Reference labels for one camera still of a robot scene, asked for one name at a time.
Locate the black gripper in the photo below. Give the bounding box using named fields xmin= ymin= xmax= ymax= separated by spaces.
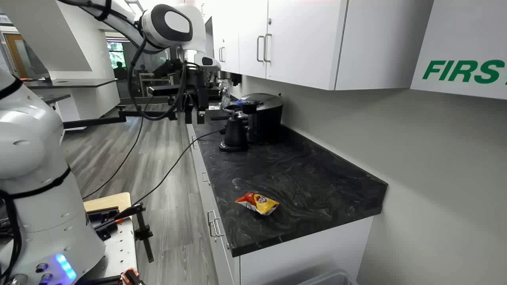
xmin=181 ymin=62 xmax=214 ymax=110

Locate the orange yellow Fritos packet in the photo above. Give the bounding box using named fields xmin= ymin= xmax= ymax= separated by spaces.
xmin=235 ymin=191 xmax=281 ymax=218

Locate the black coffee machine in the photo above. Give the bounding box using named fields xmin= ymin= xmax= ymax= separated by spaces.
xmin=241 ymin=92 xmax=286 ymax=146

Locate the white background counter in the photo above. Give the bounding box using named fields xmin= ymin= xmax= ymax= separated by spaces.
xmin=29 ymin=78 xmax=123 ymax=124

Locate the wooden board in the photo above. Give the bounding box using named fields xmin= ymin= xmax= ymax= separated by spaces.
xmin=83 ymin=192 xmax=134 ymax=216

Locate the black clamp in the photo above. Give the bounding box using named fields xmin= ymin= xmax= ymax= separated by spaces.
xmin=86 ymin=203 xmax=157 ymax=265

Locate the grey robot mounting table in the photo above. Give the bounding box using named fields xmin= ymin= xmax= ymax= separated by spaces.
xmin=78 ymin=216 xmax=140 ymax=285

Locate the white base cabinet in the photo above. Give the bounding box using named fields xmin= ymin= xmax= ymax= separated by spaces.
xmin=186 ymin=124 xmax=374 ymax=285

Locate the white first aid box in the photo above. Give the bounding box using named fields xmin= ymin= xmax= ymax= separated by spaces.
xmin=411 ymin=0 xmax=507 ymax=102

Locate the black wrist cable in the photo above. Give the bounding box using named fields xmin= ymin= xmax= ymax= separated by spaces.
xmin=126 ymin=39 xmax=188 ymax=123

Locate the metal cabinet handle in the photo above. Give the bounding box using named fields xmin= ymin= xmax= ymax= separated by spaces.
xmin=264 ymin=32 xmax=275 ymax=66
xmin=256 ymin=34 xmax=267 ymax=66

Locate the black floor cable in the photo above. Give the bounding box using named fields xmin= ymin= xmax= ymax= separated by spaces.
xmin=130 ymin=129 xmax=226 ymax=208

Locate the black camera stand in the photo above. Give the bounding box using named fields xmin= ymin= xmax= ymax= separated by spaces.
xmin=62 ymin=85 xmax=192 ymax=132

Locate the white wall cabinet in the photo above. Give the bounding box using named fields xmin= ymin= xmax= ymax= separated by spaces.
xmin=211 ymin=0 xmax=436 ymax=92

